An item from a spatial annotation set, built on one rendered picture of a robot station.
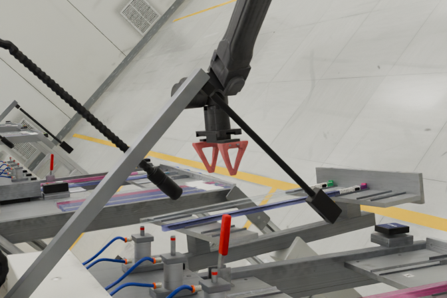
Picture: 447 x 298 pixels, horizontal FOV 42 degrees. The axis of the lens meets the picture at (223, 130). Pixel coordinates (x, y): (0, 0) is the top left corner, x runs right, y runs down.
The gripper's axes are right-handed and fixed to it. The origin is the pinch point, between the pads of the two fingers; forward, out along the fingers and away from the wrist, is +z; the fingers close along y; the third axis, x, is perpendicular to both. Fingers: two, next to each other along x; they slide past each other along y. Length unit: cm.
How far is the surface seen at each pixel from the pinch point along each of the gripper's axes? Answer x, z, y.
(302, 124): 146, 2, -157
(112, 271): -41, 5, 40
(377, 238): 12.4, 12.5, 34.0
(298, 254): 7.9, 18.0, 15.3
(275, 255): 4.7, 18.3, 11.6
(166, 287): -39, 5, 53
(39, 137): 49, 0, -389
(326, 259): -1.6, 13.0, 35.9
